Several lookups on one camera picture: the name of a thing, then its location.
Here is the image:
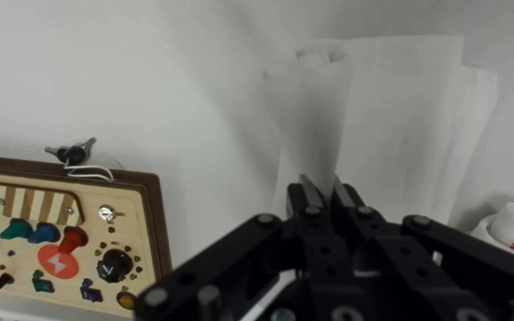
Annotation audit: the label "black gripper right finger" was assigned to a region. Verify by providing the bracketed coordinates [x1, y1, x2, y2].
[330, 175, 514, 310]

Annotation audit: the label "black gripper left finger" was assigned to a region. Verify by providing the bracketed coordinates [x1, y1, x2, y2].
[132, 173, 333, 321]

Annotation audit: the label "white towel red stripes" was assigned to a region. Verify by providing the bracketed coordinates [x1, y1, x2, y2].
[258, 34, 499, 226]
[467, 202, 514, 267]

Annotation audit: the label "large white plastic tray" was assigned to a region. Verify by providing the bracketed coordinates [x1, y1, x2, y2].
[0, 0, 514, 321]

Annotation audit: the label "crumpled white towel red stripes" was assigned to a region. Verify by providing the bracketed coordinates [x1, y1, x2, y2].
[467, 202, 514, 267]

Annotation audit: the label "small metal key with ring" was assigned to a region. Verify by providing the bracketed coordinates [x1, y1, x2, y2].
[43, 136, 117, 182]

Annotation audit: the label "wooden busy board toy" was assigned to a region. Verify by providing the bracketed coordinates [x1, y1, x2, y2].
[0, 152, 173, 321]

